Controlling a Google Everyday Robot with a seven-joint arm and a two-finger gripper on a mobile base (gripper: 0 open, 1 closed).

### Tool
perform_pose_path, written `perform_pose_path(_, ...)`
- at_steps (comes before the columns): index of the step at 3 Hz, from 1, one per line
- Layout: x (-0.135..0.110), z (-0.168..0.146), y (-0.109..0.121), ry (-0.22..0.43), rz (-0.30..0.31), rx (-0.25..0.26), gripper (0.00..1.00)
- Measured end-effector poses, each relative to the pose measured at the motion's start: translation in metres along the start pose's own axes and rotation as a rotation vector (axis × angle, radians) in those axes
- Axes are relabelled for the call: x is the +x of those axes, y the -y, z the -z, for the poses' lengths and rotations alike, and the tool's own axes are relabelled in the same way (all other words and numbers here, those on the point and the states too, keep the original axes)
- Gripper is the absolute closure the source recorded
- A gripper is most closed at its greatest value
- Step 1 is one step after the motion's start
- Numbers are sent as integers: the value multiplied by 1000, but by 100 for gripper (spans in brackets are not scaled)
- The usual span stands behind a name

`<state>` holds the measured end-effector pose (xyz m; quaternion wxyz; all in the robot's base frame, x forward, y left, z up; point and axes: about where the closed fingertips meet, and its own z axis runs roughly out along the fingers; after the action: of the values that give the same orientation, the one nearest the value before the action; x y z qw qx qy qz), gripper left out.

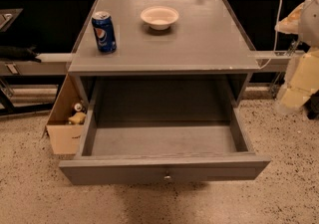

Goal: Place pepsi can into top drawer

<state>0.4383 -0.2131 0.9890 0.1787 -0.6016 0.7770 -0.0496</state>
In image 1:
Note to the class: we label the blue pepsi can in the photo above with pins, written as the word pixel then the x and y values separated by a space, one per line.
pixel 104 31

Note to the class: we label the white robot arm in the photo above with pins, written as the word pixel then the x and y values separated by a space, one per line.
pixel 308 27

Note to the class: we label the black cloth on shelf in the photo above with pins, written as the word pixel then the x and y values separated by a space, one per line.
pixel 18 54

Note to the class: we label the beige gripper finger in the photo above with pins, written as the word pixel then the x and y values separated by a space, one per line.
pixel 289 25

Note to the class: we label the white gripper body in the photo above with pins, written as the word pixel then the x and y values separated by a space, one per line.
pixel 310 22

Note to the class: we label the grey open top drawer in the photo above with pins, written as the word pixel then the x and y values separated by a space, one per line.
pixel 139 129

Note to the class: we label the white ceramic bowl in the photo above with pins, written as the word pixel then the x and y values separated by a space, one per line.
pixel 159 17

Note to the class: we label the grey cabinet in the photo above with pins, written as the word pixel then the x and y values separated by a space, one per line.
pixel 204 40

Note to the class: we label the cardboard box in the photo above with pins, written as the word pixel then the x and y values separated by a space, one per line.
pixel 64 136

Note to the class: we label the yellow sponge item in box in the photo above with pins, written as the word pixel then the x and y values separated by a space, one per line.
pixel 77 118

